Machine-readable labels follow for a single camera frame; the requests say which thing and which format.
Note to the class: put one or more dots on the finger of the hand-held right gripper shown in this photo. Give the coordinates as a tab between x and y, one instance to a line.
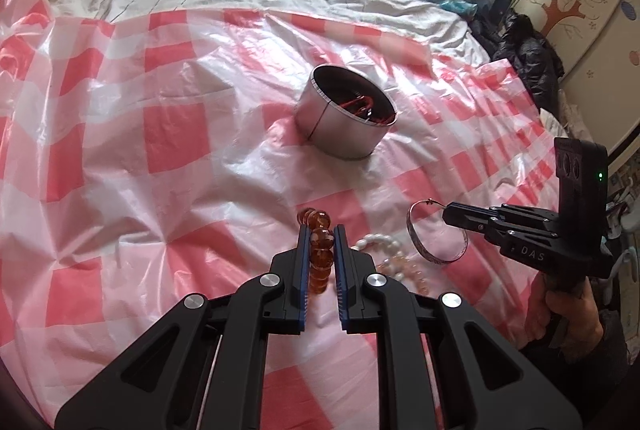
475	228
470	212

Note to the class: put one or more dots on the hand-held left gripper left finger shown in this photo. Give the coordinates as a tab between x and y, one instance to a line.
302	270

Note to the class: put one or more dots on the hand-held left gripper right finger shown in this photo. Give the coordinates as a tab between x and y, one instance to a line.
341	270

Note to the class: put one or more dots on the silver bangle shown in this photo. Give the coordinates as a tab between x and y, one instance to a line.
430	255

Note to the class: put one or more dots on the round metal tin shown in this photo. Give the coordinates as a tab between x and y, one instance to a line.
330	124

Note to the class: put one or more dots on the person's right forearm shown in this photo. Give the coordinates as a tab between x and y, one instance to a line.
595	385

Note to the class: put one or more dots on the person's right hand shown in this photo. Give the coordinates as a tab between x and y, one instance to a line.
565	315

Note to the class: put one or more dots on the black puffer jacket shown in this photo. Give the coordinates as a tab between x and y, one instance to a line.
530	54

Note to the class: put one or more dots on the red checkered plastic sheet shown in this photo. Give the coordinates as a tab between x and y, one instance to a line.
150	185

